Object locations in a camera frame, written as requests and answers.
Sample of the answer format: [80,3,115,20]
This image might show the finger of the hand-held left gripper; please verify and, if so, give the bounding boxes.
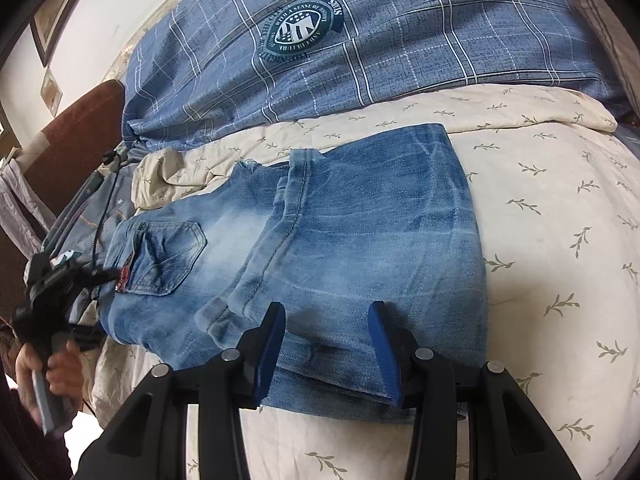
[74,326,107,352]
[87,269,121,289]

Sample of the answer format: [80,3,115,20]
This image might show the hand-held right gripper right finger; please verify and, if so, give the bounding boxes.
[367,301,583,480]

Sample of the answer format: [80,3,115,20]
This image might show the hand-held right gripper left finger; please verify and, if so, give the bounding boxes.
[75,302,287,480]

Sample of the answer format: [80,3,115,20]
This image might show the blue denim pants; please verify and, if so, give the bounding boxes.
[102,122,488,423]

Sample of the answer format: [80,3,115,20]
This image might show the person's left hand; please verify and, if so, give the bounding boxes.
[15,341,85,413]

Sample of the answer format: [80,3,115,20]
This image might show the grey hanging cloth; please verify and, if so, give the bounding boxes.
[0,160,56,256]

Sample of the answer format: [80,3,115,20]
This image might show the brown padded headboard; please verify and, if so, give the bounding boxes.
[0,80,126,261]

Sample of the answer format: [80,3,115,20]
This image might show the cream leaf-print blanket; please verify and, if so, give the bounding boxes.
[82,82,640,480]

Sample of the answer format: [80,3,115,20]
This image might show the small framed picture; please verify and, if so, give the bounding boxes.
[40,67,63,113]

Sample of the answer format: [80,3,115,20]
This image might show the blue plaid quilt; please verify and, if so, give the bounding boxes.
[122,0,623,153]

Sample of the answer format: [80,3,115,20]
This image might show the black power cable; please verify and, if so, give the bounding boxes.
[90,151,123,272]

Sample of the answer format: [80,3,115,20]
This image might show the large dark picture frame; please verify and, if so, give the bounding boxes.
[30,0,108,68]

